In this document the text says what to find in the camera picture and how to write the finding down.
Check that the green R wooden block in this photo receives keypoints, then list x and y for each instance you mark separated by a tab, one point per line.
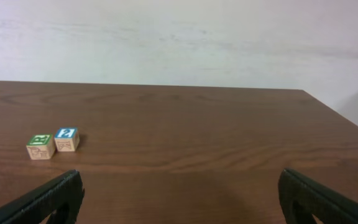
41	147

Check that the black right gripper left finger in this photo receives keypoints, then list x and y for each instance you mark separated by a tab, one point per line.
58	201

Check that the blue 2 wooden block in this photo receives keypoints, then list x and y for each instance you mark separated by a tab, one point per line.
67	139

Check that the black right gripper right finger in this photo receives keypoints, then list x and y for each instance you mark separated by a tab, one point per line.
302	200

